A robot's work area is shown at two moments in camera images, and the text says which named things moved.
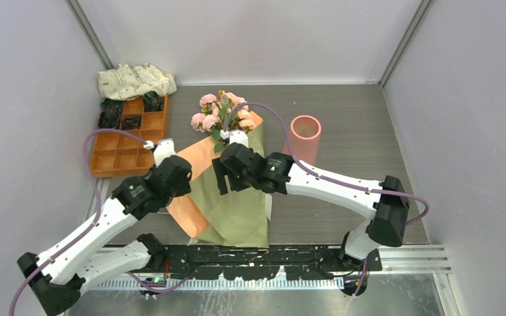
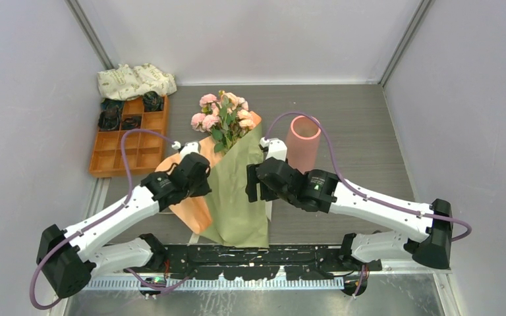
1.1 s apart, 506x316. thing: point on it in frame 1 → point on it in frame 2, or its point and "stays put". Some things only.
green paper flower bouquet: (220, 114) stays put
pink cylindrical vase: (305, 131) stays put
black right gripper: (221, 170) → (252, 189)
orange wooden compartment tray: (118, 153) stays put
